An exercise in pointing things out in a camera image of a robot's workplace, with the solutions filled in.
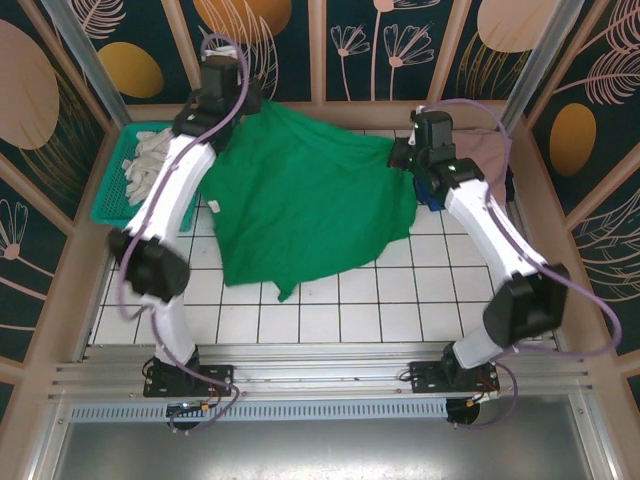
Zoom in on green t-shirt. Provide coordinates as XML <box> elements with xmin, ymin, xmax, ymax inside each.
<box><xmin>199</xmin><ymin>99</ymin><xmax>419</xmax><ymax>304</ymax></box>

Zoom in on folded blue t-shirt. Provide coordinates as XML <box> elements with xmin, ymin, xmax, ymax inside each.
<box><xmin>417</xmin><ymin>182</ymin><xmax>445</xmax><ymax>212</ymax></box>

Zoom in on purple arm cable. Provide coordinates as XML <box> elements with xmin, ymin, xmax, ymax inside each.
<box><xmin>417</xmin><ymin>98</ymin><xmax>624</xmax><ymax>431</ymax></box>
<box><xmin>117</xmin><ymin>32</ymin><xmax>251</xmax><ymax>436</ymax></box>

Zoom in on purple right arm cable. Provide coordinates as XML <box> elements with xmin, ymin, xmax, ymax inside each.
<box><xmin>417</xmin><ymin>98</ymin><xmax>624</xmax><ymax>431</ymax></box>

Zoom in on teal plastic basket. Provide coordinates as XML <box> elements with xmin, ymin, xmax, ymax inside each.
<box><xmin>89</xmin><ymin>123</ymin><xmax>199</xmax><ymax>234</ymax></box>

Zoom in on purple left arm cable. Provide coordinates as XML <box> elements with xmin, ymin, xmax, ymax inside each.
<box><xmin>117</xmin><ymin>32</ymin><xmax>251</xmax><ymax>436</ymax></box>

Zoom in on aluminium rail beam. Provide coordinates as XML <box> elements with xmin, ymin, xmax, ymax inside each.
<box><xmin>47</xmin><ymin>342</ymin><xmax>594</xmax><ymax>401</ymax></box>

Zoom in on grey slotted cable duct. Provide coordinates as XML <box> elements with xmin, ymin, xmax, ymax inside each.
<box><xmin>69</xmin><ymin>398</ymin><xmax>449</xmax><ymax>422</ymax></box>

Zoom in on small circuit board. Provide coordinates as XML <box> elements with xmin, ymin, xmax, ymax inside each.
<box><xmin>167</xmin><ymin>400</ymin><xmax>215</xmax><ymax>417</ymax></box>

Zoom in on grey metal sheet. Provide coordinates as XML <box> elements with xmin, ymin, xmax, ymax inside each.
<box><xmin>49</xmin><ymin>394</ymin><xmax>601</xmax><ymax>480</ymax></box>

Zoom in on folded pink t-shirt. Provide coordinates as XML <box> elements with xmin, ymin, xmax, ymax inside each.
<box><xmin>452</xmin><ymin>127</ymin><xmax>511</xmax><ymax>201</ymax></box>

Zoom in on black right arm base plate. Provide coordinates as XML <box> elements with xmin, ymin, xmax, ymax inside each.
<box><xmin>408</xmin><ymin>357</ymin><xmax>501</xmax><ymax>396</ymax></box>

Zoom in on crumpled white cloth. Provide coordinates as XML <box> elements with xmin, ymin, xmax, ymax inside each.
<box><xmin>122</xmin><ymin>127</ymin><xmax>174</xmax><ymax>206</ymax></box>

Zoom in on aluminium corner post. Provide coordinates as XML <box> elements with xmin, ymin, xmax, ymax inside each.
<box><xmin>42</xmin><ymin>0</ymin><xmax>132</xmax><ymax>127</ymax></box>
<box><xmin>499</xmin><ymin>0</ymin><xmax>572</xmax><ymax>132</ymax></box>

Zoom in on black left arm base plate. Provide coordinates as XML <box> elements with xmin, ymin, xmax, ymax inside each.
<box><xmin>143</xmin><ymin>357</ymin><xmax>236</xmax><ymax>399</ymax></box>

